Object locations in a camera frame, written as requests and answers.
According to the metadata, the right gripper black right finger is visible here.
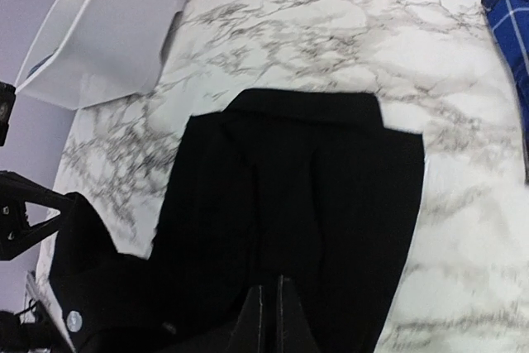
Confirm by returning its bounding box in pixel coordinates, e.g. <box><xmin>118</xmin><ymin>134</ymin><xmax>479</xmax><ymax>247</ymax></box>
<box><xmin>276</xmin><ymin>275</ymin><xmax>318</xmax><ymax>353</ymax></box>

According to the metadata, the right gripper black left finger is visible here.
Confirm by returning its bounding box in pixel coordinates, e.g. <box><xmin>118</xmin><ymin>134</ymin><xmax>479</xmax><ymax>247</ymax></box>
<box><xmin>226</xmin><ymin>285</ymin><xmax>265</xmax><ymax>353</ymax></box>

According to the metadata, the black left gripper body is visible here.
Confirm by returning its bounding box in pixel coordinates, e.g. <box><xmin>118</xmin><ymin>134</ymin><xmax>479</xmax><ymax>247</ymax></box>
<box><xmin>1</xmin><ymin>171</ymin><xmax>74</xmax><ymax>261</ymax></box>

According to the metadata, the black long sleeve shirt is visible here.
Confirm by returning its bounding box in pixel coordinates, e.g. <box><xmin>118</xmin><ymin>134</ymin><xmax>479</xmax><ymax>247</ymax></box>
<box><xmin>49</xmin><ymin>89</ymin><xmax>424</xmax><ymax>352</ymax></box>

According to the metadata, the white plastic bin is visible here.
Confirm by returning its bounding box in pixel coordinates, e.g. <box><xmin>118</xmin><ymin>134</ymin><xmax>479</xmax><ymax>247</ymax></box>
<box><xmin>15</xmin><ymin>0</ymin><xmax>186</xmax><ymax>110</ymax></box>

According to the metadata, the blue plaid folded shirt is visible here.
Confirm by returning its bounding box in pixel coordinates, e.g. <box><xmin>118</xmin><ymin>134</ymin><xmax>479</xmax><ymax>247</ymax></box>
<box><xmin>481</xmin><ymin>0</ymin><xmax>528</xmax><ymax>166</ymax></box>

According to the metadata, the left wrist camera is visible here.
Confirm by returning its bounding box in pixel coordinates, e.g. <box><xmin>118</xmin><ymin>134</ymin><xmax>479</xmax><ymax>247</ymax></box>
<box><xmin>0</xmin><ymin>82</ymin><xmax>16</xmax><ymax>146</ymax></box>

